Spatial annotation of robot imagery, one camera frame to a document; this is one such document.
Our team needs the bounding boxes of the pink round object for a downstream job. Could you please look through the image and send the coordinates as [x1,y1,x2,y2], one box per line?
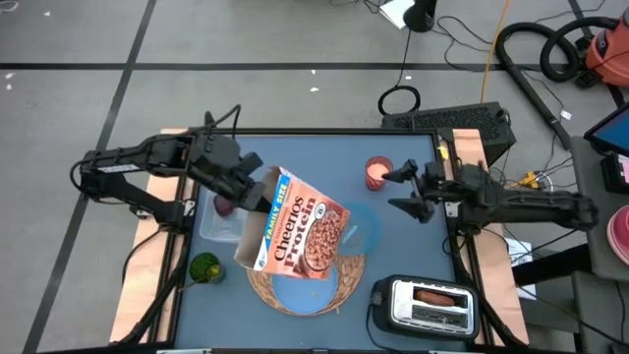
[606,204,629,266]

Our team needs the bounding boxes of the black table frame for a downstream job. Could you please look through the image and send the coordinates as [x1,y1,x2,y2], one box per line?
[115,127,530,354]

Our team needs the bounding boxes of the purple round food item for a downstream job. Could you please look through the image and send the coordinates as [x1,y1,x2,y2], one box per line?
[214,194,237,218]

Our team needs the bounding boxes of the black and silver toaster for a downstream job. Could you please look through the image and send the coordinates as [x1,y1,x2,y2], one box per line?
[371,273,481,341]

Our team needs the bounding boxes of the brown bread slice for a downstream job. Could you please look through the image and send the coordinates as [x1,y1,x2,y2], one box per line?
[414,289,457,308]

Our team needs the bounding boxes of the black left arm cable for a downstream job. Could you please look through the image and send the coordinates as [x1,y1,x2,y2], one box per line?
[203,103,243,140]

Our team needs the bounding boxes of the light blue bowl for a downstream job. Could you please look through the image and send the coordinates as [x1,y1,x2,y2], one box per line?
[336,202,382,257]

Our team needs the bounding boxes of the clear plastic container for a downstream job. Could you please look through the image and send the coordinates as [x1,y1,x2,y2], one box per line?
[199,190,250,244]

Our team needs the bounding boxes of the white paper sheet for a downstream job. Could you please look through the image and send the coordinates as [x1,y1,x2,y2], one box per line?
[378,0,417,30]

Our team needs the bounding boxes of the black small desk device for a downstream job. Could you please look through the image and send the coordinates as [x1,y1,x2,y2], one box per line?
[600,152,629,194]

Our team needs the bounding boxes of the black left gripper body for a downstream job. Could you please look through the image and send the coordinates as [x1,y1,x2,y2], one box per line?
[189,146,262,208]

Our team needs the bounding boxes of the black framed monitor screen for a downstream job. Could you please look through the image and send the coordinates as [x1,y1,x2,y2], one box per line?
[583,101,629,158]

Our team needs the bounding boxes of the black round stand base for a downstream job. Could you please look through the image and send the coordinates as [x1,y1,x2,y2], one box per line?
[402,0,438,33]

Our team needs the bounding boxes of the round woven straw placemat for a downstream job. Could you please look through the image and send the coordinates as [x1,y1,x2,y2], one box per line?
[245,253,368,318]

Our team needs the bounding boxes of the yellow cable connector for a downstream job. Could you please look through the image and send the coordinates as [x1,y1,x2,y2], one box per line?
[519,171,542,191]

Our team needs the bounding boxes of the Cheerios Protein cereal box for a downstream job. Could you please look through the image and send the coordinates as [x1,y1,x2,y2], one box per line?
[233,165,351,281]

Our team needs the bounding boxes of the white papers stack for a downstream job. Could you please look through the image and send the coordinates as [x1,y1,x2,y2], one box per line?
[504,238,538,301]

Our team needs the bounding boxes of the blue ceramic bowl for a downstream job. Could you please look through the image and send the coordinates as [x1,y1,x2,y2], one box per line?
[271,267,340,316]

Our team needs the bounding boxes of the black toaster cord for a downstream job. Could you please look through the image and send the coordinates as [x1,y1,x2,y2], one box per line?
[364,300,394,353]

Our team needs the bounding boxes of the black coiled hanging cable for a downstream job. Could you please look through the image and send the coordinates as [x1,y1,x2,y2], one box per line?
[376,27,422,117]

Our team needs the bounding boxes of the red ribbed drinking glass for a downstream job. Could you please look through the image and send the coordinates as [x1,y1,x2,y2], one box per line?
[364,155,394,192]

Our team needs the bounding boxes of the orange shop vacuum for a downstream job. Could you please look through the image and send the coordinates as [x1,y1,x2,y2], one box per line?
[584,9,629,89]

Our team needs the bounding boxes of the grey side desk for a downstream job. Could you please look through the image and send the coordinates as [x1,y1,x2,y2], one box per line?
[569,135,629,284]

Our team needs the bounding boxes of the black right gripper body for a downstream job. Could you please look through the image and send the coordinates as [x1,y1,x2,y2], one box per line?
[411,159,463,220]

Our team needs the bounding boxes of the black vacuum hose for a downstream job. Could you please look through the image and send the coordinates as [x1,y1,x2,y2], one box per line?
[494,16,620,148]

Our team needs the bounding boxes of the black computer case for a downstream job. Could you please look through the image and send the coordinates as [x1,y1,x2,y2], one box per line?
[381,101,517,166]

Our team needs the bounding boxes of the yellow cable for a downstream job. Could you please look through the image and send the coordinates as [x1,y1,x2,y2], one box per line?
[480,0,512,104]

